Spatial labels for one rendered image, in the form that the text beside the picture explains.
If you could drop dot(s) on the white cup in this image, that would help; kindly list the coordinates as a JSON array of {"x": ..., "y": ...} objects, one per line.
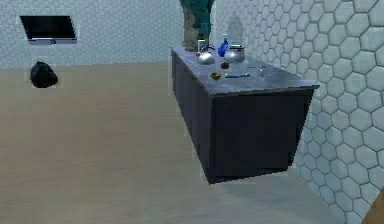
[{"x": 201, "y": 44}]

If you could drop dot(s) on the black wall television set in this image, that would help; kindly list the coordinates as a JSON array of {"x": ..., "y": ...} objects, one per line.
[{"x": 48, "y": 27}]

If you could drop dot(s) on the dark cabinet with grey worktop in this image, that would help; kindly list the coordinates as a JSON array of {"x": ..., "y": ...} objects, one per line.
[{"x": 246, "y": 133}]

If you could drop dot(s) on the silver round pot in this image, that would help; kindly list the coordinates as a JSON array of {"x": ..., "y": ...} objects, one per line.
[{"x": 234, "y": 54}]

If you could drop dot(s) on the black lumpy bag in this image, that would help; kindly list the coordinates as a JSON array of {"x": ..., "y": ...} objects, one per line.
[{"x": 42, "y": 75}]

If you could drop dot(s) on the small yellow bowl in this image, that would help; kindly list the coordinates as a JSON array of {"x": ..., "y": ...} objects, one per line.
[{"x": 215, "y": 76}]

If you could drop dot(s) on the dark red apple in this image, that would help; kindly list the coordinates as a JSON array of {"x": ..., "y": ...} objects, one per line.
[{"x": 224, "y": 65}]

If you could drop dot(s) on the blue spray bottle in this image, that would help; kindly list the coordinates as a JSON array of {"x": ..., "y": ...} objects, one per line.
[{"x": 222, "y": 48}]

